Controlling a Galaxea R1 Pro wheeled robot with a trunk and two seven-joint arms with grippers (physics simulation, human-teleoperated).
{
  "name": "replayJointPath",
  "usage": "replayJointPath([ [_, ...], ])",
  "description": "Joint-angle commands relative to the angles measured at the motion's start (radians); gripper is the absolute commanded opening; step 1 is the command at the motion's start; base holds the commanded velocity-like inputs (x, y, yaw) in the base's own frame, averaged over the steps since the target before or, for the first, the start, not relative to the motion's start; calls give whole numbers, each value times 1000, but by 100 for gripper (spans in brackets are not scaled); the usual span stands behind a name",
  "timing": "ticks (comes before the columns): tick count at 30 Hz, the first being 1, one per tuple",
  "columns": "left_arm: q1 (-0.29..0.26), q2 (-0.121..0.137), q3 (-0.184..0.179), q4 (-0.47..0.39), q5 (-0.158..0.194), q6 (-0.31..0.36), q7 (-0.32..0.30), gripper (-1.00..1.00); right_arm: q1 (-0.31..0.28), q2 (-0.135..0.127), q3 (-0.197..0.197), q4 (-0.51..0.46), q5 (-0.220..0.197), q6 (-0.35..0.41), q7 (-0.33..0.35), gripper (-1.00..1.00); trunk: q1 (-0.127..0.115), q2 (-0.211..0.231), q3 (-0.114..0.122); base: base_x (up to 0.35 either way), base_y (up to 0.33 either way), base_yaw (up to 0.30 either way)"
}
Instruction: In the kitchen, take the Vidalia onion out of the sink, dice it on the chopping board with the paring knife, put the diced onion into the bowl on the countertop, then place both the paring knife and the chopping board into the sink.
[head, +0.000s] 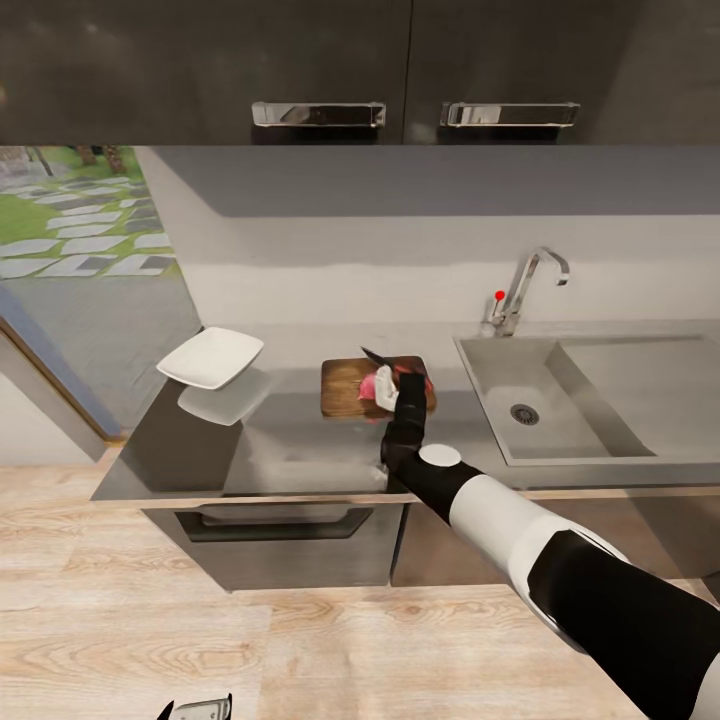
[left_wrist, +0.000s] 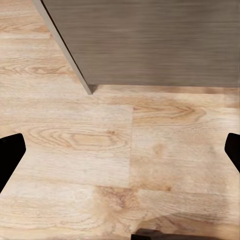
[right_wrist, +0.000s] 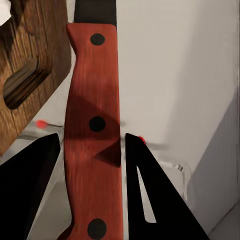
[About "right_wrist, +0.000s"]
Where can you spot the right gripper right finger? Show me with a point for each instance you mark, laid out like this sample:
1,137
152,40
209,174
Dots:
174,220

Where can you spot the parer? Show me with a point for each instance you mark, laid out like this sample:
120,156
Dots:
92,133

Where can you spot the cabinet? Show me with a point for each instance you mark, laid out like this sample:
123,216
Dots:
229,227

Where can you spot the drop in sink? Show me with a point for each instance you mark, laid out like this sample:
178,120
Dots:
54,213

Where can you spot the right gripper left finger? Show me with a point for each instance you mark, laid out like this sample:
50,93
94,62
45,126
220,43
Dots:
23,181

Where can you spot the cutting board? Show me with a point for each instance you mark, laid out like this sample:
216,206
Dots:
36,28

